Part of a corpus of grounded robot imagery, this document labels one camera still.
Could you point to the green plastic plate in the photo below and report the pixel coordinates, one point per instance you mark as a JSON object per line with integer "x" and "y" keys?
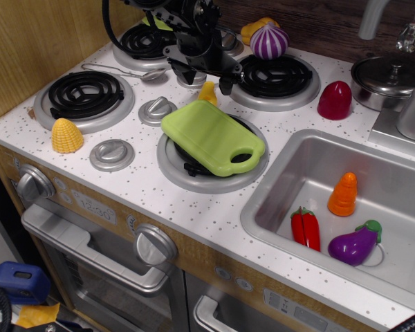
{"x": 158, "y": 23}

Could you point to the yellow toy corn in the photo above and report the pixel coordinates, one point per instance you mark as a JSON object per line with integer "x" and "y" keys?
{"x": 66, "y": 137}

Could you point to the dark red toy pepper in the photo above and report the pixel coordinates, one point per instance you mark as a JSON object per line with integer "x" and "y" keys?
{"x": 335, "y": 101}

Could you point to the back right black burner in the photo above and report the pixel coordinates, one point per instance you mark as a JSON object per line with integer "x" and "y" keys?
{"x": 281, "y": 84}

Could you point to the purple toy eggplant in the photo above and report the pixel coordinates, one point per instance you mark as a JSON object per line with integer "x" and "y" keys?
{"x": 354, "y": 248}

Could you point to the back left black burner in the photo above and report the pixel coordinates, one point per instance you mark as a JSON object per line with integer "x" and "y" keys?
{"x": 147, "y": 46}

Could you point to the front left black burner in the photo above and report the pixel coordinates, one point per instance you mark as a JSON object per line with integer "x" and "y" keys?
{"x": 93, "y": 101}

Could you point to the steel pot with lid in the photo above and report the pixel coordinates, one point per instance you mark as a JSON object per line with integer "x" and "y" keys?
{"x": 381, "y": 83}

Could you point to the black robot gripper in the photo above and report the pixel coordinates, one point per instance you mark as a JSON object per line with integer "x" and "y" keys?
{"x": 209, "y": 59}

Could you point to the black burner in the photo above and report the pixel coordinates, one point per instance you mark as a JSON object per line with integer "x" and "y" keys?
{"x": 184, "y": 171}
{"x": 147, "y": 46}
{"x": 281, "y": 84}
{"x": 93, "y": 101}

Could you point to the front right black burner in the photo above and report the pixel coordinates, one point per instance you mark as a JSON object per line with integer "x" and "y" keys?
{"x": 184, "y": 171}

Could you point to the silver oven knob left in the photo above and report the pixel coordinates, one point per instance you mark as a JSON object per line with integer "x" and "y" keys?
{"x": 34, "y": 184}

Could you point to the blue device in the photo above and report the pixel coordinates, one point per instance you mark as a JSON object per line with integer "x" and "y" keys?
{"x": 24, "y": 283}

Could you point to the silver faucet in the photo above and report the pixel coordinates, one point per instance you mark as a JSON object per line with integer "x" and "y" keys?
{"x": 371, "y": 18}

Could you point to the metal spoon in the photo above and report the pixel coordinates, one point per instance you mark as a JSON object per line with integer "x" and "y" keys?
{"x": 146, "y": 76}

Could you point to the silver dishwasher door handle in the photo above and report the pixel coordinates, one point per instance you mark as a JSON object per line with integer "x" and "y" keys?
{"x": 204, "y": 314}

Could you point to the silver oven knob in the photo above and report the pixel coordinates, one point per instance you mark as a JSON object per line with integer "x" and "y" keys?
{"x": 153, "y": 246}
{"x": 34, "y": 184}

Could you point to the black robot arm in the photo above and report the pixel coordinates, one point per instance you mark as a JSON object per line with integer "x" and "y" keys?
{"x": 187, "y": 34}

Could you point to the green plastic cutting board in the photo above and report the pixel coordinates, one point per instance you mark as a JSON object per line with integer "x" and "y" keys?
{"x": 218, "y": 142}

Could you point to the silver stove top knob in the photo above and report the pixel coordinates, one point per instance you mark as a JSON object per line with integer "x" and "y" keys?
{"x": 231, "y": 44}
{"x": 152, "y": 112}
{"x": 112, "y": 155}
{"x": 198, "y": 82}

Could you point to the yellow toy bell pepper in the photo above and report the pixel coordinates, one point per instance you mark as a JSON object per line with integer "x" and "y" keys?
{"x": 249, "y": 29}

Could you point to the clear glass ornament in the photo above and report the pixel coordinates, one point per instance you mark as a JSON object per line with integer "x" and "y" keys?
{"x": 405, "y": 42}

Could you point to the silver oven knob right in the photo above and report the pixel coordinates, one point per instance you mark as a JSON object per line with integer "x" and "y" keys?
{"x": 153, "y": 246}

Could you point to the orange toy carrot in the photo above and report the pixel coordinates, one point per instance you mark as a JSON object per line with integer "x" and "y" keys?
{"x": 342, "y": 201}

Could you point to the red toy chili peppers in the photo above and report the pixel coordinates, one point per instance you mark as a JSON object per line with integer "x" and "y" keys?
{"x": 305, "y": 228}

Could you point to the yellow cloth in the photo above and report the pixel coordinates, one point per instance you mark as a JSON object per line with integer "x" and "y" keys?
{"x": 37, "y": 315}

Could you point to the yellow toy knife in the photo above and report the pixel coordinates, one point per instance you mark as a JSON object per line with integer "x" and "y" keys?
{"x": 207, "y": 93}

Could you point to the purple white toy onion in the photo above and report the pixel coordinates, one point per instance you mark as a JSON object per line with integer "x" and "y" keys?
{"x": 269, "y": 42}

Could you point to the silver sink basin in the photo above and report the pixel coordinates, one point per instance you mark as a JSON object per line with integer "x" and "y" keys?
{"x": 304, "y": 175}

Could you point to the silver oven door handle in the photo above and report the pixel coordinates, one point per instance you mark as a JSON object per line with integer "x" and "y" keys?
{"x": 74, "y": 241}

